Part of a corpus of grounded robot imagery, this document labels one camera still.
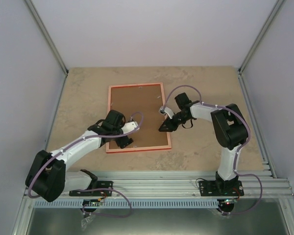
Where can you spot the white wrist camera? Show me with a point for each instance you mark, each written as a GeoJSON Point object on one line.
{"type": "Point", "coordinates": [130, 127]}
{"type": "Point", "coordinates": [166, 111]}

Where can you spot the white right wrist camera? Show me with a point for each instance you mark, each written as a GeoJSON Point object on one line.
{"type": "Point", "coordinates": [166, 111]}

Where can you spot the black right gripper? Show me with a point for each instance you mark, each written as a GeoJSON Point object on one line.
{"type": "Point", "coordinates": [172, 126]}

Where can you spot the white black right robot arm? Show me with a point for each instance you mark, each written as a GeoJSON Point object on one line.
{"type": "Point", "coordinates": [230, 128]}

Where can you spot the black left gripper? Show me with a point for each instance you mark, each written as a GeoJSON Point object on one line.
{"type": "Point", "coordinates": [124, 143]}

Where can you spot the aluminium corner post left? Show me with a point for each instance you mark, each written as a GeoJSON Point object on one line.
{"type": "Point", "coordinates": [42, 28]}

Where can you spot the clear plastic bag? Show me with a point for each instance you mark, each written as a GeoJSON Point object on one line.
{"type": "Point", "coordinates": [86, 220]}

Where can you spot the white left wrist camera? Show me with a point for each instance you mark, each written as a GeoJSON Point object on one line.
{"type": "Point", "coordinates": [130, 127]}

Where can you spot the aluminium rail platform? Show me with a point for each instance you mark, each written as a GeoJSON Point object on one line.
{"type": "Point", "coordinates": [182, 184]}

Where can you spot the aluminium corner post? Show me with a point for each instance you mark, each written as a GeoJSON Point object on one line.
{"type": "Point", "coordinates": [42, 28]}
{"type": "Point", "coordinates": [261, 35]}

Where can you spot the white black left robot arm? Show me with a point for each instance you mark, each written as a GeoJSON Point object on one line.
{"type": "Point", "coordinates": [49, 177]}

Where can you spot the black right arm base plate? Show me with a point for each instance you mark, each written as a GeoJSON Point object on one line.
{"type": "Point", "coordinates": [214, 188]}

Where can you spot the aluminium corner post right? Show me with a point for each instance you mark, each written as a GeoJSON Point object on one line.
{"type": "Point", "coordinates": [261, 35]}

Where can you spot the grey slotted cable duct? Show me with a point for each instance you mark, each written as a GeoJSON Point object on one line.
{"type": "Point", "coordinates": [123, 204]}

